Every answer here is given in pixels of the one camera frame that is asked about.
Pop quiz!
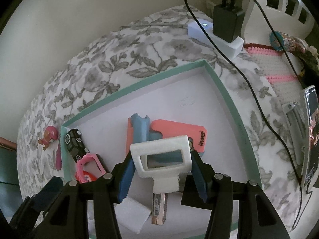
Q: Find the red white tube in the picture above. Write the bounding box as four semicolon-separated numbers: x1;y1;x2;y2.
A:
82;171;97;183

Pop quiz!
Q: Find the pink smartwatch black screen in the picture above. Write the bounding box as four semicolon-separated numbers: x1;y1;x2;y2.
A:
75;153;107;183

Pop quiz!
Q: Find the gold rectangular lighter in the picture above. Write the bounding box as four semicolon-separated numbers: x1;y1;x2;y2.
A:
151;193;168;225

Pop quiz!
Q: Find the white plastic frame piece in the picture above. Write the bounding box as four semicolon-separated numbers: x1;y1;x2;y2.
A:
130;135;192;194

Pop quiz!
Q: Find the large orange blue toy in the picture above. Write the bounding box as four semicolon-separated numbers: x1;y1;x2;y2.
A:
126;113;207;155

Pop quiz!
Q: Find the purple rectangular bar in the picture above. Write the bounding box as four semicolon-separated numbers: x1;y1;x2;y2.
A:
55;142;62;170

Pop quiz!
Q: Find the black toy car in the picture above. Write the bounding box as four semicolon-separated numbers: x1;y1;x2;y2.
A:
64;128;90;162

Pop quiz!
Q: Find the pink puppy figurine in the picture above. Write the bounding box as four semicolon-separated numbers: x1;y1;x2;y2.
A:
38;126;58;151

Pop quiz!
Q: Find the smartphone in clear case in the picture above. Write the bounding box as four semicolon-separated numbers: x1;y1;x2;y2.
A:
302;85;318;187

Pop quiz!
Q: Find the pink edged board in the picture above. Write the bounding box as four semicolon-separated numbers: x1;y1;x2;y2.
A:
0;137;17;151

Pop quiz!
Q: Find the small orange blue toy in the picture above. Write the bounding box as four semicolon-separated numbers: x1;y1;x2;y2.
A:
147;150;183;169

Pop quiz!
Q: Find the pink white crochet blanket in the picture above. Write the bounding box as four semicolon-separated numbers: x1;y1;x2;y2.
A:
244;44;302;105

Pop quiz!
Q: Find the teal shallow cardboard box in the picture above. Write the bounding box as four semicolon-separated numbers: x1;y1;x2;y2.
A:
59;59;263;239

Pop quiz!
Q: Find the floral grey white bedspread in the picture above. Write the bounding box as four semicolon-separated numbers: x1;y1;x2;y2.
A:
17;6;300;230

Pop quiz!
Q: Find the white power strip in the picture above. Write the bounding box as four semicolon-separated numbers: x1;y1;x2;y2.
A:
186;20;244;60

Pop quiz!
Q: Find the black power adapter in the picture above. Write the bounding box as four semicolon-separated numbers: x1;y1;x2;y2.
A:
213;4;245;43

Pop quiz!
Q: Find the black cable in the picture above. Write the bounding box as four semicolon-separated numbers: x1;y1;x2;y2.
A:
183;0;315;230

